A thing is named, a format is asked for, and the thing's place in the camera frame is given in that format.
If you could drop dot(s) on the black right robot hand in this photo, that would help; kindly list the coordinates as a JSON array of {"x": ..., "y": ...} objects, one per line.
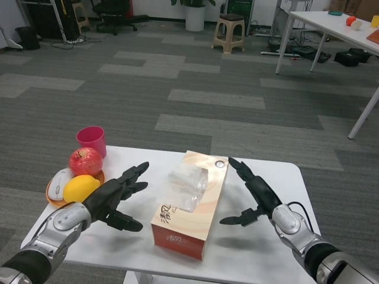
[{"x": 262, "y": 192}]

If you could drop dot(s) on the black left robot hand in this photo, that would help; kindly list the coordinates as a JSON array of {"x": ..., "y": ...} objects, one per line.
[{"x": 106, "y": 201}]

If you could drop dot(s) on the peach orange tissue box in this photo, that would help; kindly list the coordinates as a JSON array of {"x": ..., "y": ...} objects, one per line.
[{"x": 213, "y": 195}]

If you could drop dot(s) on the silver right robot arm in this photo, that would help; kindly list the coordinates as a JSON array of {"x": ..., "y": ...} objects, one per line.
[{"x": 299, "y": 233}]

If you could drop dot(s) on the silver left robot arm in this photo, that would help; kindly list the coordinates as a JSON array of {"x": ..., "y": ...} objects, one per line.
[{"x": 59, "y": 230}]

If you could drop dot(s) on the orange plate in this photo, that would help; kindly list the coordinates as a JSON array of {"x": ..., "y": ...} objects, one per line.
[{"x": 100, "y": 177}]

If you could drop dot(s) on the yellow lemon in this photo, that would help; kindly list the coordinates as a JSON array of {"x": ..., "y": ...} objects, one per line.
[{"x": 80, "y": 187}]

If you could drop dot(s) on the red apple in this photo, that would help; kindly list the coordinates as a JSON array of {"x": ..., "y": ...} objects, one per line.
[{"x": 86, "y": 162}]

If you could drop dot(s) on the white computer mouse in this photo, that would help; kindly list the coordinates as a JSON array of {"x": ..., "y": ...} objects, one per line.
[{"x": 57, "y": 185}]

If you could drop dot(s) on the pink plastic cup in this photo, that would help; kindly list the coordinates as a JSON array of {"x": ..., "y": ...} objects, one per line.
[{"x": 91, "y": 142}]

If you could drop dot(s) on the black bag on floor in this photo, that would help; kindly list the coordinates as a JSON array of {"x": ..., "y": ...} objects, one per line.
[{"x": 304, "y": 51}]

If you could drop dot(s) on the beige plastic stool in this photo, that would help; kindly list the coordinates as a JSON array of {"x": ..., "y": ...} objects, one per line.
[{"x": 229, "y": 32}]

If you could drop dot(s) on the black equipment case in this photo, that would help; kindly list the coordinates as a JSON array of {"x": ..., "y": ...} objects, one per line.
[{"x": 352, "y": 55}]

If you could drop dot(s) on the large white desk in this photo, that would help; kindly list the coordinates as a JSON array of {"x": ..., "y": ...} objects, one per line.
[{"x": 322, "y": 23}]

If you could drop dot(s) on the black waste bin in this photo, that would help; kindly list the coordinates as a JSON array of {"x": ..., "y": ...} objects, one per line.
[{"x": 28, "y": 38}]

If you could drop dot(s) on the black office chair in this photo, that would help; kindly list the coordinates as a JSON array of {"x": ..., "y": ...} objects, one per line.
[{"x": 115, "y": 17}]

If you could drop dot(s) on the white cylindrical planter pot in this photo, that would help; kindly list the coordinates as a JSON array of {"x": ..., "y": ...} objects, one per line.
[{"x": 195, "y": 17}]

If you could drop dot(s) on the small tan stool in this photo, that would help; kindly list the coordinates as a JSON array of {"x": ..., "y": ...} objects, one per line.
[{"x": 80, "y": 14}]

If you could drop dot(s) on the orange red board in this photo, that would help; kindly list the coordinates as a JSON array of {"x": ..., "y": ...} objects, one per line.
[{"x": 373, "y": 36}]

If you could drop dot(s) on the cream paper cup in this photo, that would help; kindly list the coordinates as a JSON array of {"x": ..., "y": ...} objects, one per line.
[{"x": 357, "y": 25}]

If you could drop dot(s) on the orange ball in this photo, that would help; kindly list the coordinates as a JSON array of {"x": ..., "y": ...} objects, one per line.
[{"x": 350, "y": 20}]

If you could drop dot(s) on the teal dish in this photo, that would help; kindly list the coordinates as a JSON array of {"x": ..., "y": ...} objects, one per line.
[{"x": 334, "y": 13}]

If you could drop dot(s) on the green potted plant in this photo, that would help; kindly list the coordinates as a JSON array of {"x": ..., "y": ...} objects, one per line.
[{"x": 192, "y": 2}]

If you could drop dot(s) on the yellow block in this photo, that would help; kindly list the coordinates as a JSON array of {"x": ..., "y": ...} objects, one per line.
[{"x": 375, "y": 21}]

